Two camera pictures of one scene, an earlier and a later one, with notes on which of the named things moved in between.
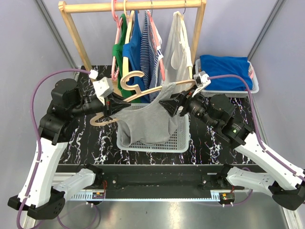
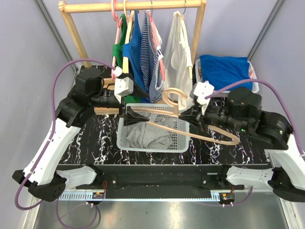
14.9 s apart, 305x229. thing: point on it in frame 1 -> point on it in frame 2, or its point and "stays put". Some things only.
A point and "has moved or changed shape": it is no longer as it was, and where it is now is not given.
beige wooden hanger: (135, 89) -> (165, 93)
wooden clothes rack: (67, 7) stays put
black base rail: (159, 182) stays put
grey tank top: (148, 124) has moved or changed shape
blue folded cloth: (214, 65) stays put
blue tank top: (132, 50) stays put
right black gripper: (172, 105) -> (195, 116)
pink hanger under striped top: (156, 37) stays put
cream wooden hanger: (129, 16) stays put
